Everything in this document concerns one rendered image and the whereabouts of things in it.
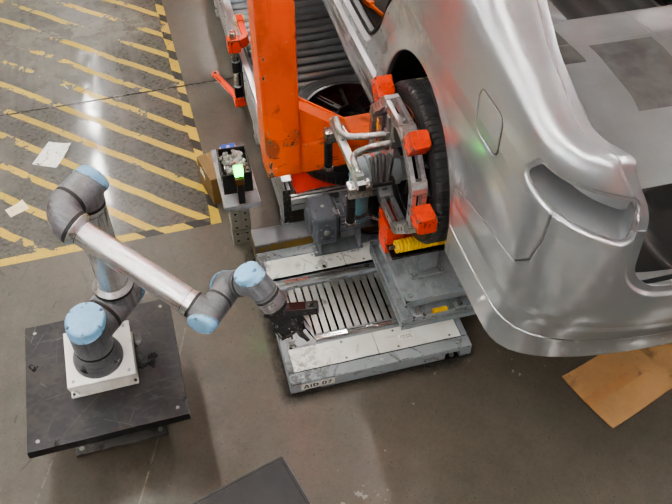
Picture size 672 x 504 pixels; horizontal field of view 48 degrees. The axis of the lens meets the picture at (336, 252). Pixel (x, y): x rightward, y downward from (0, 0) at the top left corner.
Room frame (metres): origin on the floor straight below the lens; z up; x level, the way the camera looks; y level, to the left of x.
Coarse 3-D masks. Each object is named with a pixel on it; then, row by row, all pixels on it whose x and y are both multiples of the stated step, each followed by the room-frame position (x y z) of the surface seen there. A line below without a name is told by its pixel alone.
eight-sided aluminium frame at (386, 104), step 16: (384, 96) 2.43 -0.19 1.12; (400, 96) 2.43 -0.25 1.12; (384, 112) 2.56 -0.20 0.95; (400, 112) 2.37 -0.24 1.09; (400, 128) 2.24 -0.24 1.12; (416, 128) 2.24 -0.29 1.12; (416, 160) 2.17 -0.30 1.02; (384, 192) 2.43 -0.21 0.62; (416, 192) 2.07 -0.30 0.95; (384, 208) 2.35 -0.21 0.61; (400, 224) 2.16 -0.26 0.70
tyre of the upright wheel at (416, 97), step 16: (416, 80) 2.51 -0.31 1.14; (416, 96) 2.35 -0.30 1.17; (432, 96) 2.35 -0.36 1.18; (416, 112) 2.32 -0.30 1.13; (432, 112) 2.27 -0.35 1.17; (432, 128) 2.21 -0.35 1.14; (432, 144) 2.16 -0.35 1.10; (432, 160) 2.13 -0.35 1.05; (432, 176) 2.12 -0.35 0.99; (448, 176) 2.09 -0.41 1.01; (432, 192) 2.10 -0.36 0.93; (448, 192) 2.06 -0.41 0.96; (400, 208) 2.40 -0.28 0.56; (448, 208) 2.05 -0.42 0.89; (432, 240) 2.08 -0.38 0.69
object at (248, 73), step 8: (224, 0) 4.50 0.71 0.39; (224, 8) 4.42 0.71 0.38; (224, 16) 4.46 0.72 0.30; (232, 16) 4.31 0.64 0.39; (232, 24) 4.21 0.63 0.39; (240, 56) 3.87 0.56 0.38; (248, 56) 3.86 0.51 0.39; (248, 64) 3.77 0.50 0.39; (248, 72) 3.69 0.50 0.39; (248, 80) 3.62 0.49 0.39; (248, 88) 3.64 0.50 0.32; (256, 104) 3.39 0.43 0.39; (256, 112) 3.40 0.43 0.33; (280, 176) 2.80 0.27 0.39; (288, 176) 2.80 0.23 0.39; (280, 184) 2.81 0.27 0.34; (288, 184) 2.81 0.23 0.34; (280, 192) 2.82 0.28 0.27; (288, 192) 2.76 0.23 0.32
